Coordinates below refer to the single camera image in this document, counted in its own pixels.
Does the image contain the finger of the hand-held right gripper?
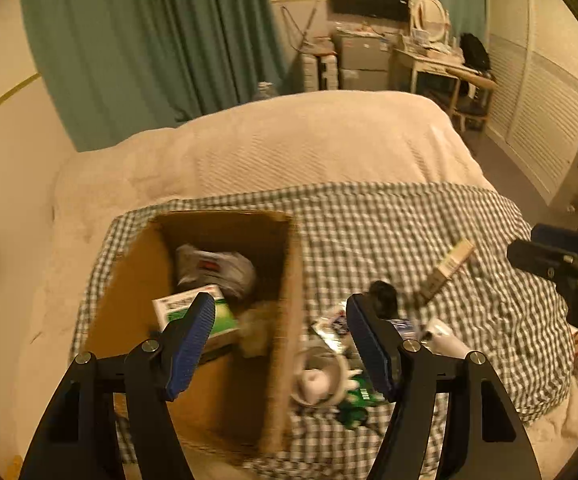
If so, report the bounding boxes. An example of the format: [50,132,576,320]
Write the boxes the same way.
[507,239,578,281]
[530,225,578,261]

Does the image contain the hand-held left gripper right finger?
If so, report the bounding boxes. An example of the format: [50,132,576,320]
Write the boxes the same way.
[345,292,542,480]

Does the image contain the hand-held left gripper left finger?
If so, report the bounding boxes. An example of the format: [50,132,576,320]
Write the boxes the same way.
[19,292,216,480]

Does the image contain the silver foil packet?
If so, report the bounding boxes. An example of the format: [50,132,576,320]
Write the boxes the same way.
[311,305,355,356]

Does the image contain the small blue white packet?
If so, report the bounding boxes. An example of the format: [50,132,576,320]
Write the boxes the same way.
[391,317,420,341]

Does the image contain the black round object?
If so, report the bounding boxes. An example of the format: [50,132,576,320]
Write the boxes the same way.
[369,281,399,318]

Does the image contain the white plush toy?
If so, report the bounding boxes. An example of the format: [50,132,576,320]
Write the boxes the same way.
[301,367,337,403]

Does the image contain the white tube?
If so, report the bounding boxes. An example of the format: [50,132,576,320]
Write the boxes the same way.
[421,317,470,358]

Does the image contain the cream long carton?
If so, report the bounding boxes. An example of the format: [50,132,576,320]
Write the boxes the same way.
[414,239,476,306]

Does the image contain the brown cardboard box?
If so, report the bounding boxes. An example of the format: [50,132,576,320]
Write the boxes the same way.
[81,210,305,456]

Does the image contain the green and white carton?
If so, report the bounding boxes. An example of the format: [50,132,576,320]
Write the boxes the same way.
[151,285,242,356]

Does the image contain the white plastic bag with print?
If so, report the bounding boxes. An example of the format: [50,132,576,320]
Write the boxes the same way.
[175,244,257,303]

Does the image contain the checked cloth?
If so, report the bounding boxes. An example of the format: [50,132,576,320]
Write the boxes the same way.
[71,182,577,476]

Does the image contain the white louvred wardrobe doors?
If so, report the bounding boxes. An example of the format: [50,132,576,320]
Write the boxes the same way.
[482,0,578,206]

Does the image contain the black bag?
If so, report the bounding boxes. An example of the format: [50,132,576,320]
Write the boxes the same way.
[459,32,492,78]

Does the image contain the cream blanket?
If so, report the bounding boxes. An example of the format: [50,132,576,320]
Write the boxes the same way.
[16,90,578,480]

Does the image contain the white wooden desk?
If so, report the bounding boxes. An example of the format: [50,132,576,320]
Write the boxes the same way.
[393,42,497,111]

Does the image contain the narrow green curtain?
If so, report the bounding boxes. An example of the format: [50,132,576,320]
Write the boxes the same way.
[416,0,487,43]

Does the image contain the white round mirror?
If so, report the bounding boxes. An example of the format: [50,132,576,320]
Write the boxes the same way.
[409,0,451,46]

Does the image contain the grey cabinet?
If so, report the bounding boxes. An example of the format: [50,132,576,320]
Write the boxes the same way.
[334,30,392,92]

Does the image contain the white drawer unit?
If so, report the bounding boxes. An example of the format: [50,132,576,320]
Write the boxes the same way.
[303,52,340,93]

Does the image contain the wide green curtain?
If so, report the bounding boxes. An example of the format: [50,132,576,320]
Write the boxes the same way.
[19,0,290,153]

